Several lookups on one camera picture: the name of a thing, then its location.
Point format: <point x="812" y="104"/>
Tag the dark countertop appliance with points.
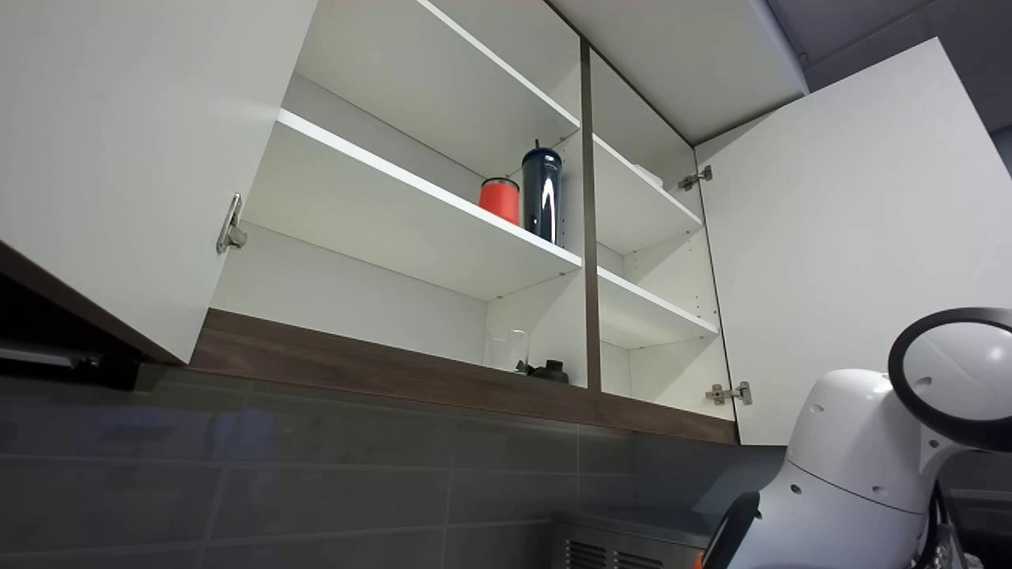
<point x="633" y="540"/>

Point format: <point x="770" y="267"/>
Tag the white cupboard door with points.
<point x="128" y="147"/>
<point x="864" y="209"/>

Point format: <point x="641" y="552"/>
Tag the small black object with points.
<point x="543" y="370"/>

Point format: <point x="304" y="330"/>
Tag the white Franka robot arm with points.
<point x="842" y="476"/>

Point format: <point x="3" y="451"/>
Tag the white wall cupboard wood trim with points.
<point x="423" y="209"/>

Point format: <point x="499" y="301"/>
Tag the metal door hinge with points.
<point x="727" y="394"/>
<point x="693" y="178"/>
<point x="233" y="225"/>

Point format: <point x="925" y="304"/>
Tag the dark blue tumbler bottle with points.
<point x="543" y="195"/>

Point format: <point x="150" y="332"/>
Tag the red cup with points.
<point x="501" y="199"/>

